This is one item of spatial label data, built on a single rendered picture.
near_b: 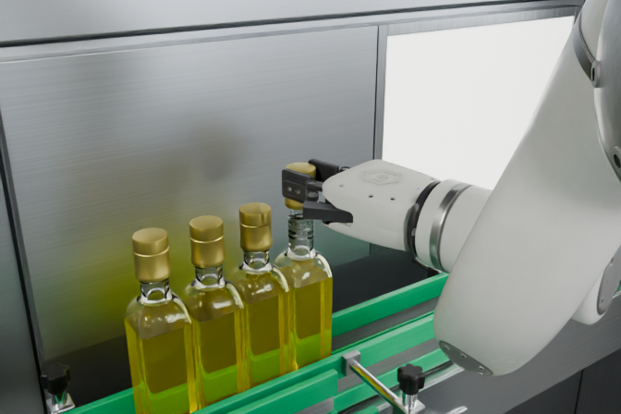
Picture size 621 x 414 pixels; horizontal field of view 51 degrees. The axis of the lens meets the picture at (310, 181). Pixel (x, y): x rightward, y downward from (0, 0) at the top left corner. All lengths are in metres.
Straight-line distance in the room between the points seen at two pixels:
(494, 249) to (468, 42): 0.61
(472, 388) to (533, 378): 0.14
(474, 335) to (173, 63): 0.44
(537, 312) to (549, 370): 0.68
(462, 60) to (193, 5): 0.43
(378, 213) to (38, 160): 0.35
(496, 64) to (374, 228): 0.52
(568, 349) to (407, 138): 0.43
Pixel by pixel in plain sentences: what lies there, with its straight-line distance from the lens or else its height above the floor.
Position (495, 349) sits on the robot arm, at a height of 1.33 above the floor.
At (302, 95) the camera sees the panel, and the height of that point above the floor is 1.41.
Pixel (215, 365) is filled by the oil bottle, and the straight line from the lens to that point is 0.72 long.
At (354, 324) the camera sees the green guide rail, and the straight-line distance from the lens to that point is 0.90.
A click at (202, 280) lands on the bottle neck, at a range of 0.69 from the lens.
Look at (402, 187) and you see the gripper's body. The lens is 0.62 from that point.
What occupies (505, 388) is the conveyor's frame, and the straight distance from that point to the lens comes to 1.06.
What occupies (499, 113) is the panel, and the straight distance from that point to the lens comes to 1.10.
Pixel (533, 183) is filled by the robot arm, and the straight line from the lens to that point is 0.43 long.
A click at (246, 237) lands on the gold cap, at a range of 0.70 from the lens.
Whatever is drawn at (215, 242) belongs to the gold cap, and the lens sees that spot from 0.66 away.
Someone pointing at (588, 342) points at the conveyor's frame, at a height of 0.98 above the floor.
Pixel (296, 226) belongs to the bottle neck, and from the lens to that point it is 0.72.
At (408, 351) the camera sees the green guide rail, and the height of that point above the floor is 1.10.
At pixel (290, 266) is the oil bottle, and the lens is 0.74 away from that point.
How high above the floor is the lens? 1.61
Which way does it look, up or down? 21 degrees down
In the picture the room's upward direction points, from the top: straight up
